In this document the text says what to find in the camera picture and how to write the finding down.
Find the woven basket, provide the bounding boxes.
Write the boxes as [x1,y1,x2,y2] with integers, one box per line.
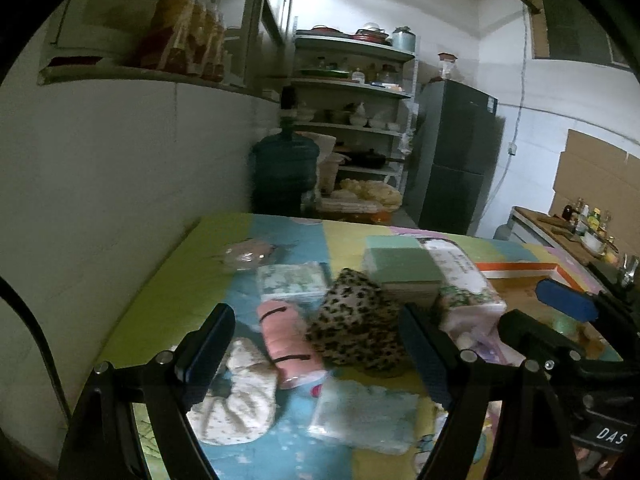
[320,197,391,223]

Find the wooden kitchen counter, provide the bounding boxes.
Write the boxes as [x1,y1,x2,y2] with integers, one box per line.
[510,205,640,271]

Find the pink rolled towel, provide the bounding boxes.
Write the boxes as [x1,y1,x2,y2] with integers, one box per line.
[257,300,326,391]

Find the white floral cloth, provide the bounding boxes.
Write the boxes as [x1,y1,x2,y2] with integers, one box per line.
[192,337,278,446]

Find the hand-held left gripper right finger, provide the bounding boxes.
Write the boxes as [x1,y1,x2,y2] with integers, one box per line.
[397,302,576,480]

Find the green floral tissue pack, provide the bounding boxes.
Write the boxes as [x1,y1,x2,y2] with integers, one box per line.
[257,261,331,303]

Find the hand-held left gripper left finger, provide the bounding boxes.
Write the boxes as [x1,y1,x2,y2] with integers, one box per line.
[59,302,237,480]

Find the metal pot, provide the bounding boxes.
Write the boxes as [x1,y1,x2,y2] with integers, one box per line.
[392,26,417,53]

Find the dark window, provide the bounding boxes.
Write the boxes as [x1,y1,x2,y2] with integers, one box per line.
[525,0,631,68]

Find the black water pump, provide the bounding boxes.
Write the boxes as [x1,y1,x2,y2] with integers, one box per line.
[277,85,299,131]

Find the white ceramic dishes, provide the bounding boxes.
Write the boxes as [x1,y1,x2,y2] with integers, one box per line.
[325,102,401,131]

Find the large white tissue pack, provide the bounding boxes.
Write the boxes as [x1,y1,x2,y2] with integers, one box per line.
[422,237,508,321]

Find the cluster of sauce bottles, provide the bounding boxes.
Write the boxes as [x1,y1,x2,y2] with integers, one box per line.
[562,197,621,261]

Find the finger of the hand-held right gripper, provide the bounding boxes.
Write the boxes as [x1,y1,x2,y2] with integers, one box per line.
[535,279,640,331]
[497,310,601,377]

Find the clear packet with teal cloth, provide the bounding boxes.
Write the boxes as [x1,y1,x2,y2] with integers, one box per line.
[307,377,423,453]

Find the cardboard box with orange edge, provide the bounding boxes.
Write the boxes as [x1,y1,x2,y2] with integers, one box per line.
[475,260,626,366]

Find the clear bag with pink cloth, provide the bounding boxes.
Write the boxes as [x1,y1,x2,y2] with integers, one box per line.
[217,239,278,273]

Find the beige sack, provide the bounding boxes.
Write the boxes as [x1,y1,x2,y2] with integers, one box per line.
[300,132,346,196]

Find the black wok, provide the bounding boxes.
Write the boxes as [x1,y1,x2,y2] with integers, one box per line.
[340,149,401,169]

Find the bag of yellow food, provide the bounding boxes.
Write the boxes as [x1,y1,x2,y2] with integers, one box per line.
[332,177,403,211]

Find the grey gas cylinder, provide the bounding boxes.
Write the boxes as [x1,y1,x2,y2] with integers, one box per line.
[495,207,516,241]

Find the clear plastic pouch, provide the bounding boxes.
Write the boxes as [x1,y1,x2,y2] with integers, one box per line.
[440,305,506,366]

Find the leopard print cloth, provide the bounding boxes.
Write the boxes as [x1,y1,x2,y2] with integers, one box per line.
[305,267,408,376]

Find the dark grey refrigerator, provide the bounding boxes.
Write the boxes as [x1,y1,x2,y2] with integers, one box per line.
[402,79,506,236]

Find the black cable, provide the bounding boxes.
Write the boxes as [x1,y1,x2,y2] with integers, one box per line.
[0,275,71,421]

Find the cardboard sheet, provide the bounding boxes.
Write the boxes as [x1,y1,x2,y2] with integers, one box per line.
[550,129,640,256]

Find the red cooking pot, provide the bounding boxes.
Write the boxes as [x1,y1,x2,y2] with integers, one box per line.
[352,22,391,43]

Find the white wall cable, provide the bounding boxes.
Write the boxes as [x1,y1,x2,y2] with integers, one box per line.
[492,5,532,211]

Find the white metal shelf rack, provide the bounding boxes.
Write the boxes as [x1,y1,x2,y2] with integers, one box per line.
[292,35,418,211]

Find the blue water jug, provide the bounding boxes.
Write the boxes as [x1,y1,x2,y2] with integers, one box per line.
[250,127,321,216]

